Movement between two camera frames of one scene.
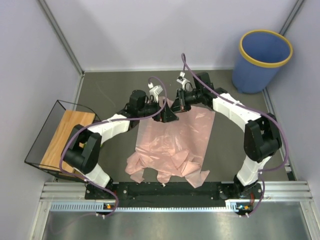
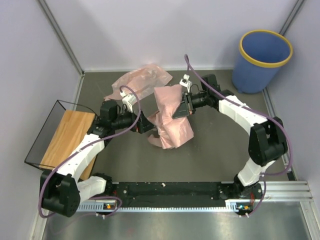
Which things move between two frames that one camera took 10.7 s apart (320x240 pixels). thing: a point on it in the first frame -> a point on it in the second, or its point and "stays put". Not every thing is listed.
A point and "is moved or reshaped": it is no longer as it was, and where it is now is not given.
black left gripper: x=166 y=115 -> x=143 y=125
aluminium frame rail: x=298 y=192 stays put
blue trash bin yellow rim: x=261 y=53 stays put
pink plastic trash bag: x=173 y=148 is moved or reshaped
